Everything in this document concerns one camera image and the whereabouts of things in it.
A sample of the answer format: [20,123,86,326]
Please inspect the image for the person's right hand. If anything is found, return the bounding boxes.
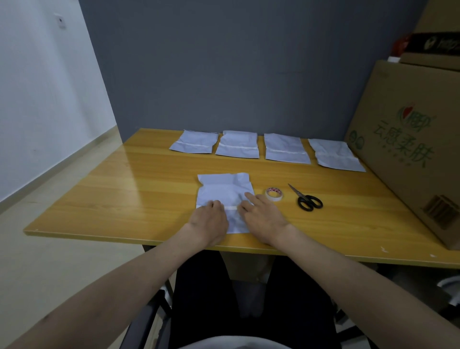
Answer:
[237,192,291,246]

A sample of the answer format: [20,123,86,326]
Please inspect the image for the black chair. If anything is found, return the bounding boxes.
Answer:
[120,280,174,349]

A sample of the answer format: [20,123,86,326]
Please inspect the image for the person's black trousers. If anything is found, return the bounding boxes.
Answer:
[168,250,342,349]

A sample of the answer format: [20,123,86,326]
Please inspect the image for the large brown cardboard box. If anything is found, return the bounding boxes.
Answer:
[344,60,460,251]

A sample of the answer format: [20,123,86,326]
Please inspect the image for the white paper envelope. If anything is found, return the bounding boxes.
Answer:
[215,130,260,159]
[264,133,311,165]
[169,130,219,154]
[196,173,255,234]
[308,138,366,173]

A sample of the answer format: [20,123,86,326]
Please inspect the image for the person's right forearm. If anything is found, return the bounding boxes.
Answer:
[268,224,460,349]

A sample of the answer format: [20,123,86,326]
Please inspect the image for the person's left forearm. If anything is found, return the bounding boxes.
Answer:
[7,226,210,349]

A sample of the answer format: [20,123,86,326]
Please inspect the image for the brown and black cardboard box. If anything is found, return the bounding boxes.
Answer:
[400,0,460,71]

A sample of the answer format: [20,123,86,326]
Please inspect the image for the black handled scissors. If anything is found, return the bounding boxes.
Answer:
[287,183,323,212]

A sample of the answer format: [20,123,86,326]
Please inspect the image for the person's white shirt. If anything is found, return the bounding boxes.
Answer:
[180,336,292,349]

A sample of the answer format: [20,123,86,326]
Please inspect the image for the person's left hand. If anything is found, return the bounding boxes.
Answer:
[186,200,230,249]

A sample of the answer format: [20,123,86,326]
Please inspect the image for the red and white object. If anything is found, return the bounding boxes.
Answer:
[387,34,411,63]

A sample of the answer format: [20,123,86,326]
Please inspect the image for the white plastic object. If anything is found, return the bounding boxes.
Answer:
[437,275,460,306]

